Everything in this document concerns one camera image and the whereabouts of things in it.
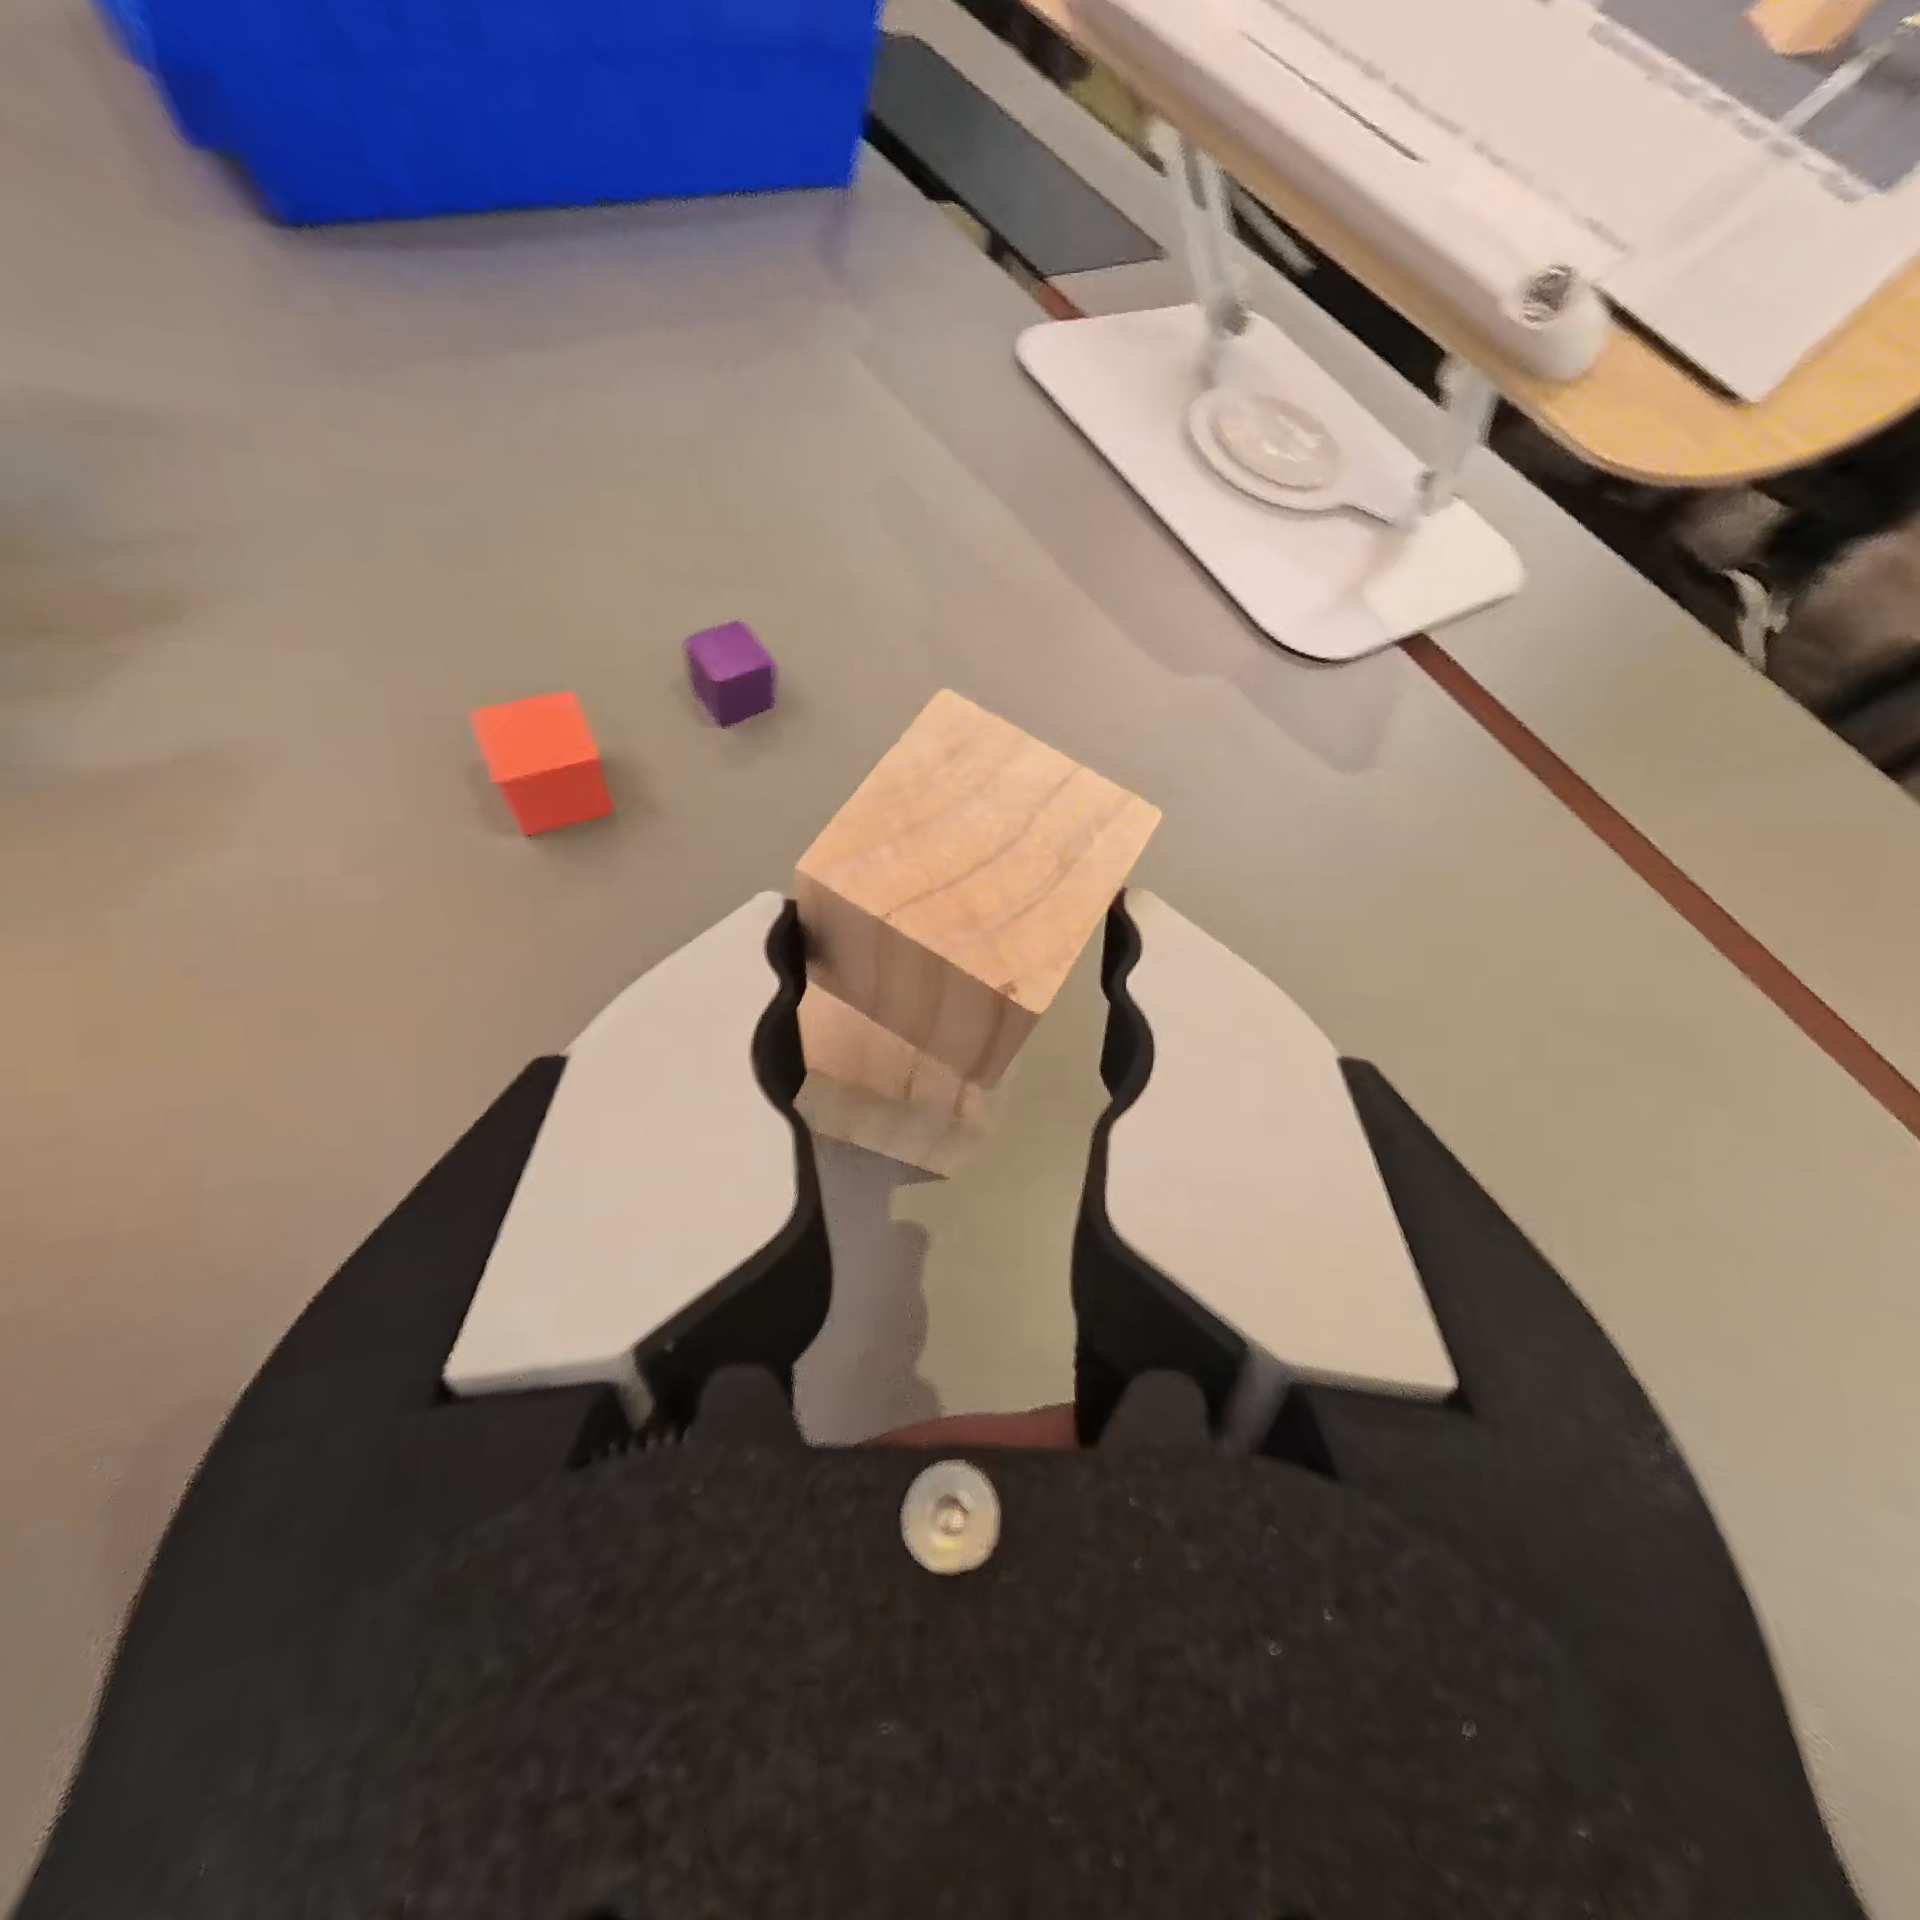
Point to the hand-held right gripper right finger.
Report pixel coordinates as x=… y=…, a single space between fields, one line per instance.
x=1277 y=1201

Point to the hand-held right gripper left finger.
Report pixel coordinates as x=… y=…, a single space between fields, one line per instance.
x=631 y=1201

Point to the large wooden cube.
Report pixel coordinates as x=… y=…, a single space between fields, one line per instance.
x=900 y=1096

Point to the red wooden cube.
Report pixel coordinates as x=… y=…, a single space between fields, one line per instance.
x=545 y=766

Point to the medium wooden cube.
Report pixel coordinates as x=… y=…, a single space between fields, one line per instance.
x=977 y=857

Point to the purple wooden cube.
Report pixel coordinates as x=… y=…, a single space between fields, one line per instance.
x=731 y=673

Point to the blue plastic bin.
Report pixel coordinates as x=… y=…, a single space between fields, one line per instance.
x=510 y=107

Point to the wooden display board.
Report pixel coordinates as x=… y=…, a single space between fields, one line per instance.
x=1771 y=407

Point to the white instruction sheet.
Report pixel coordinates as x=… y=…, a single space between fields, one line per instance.
x=1710 y=151

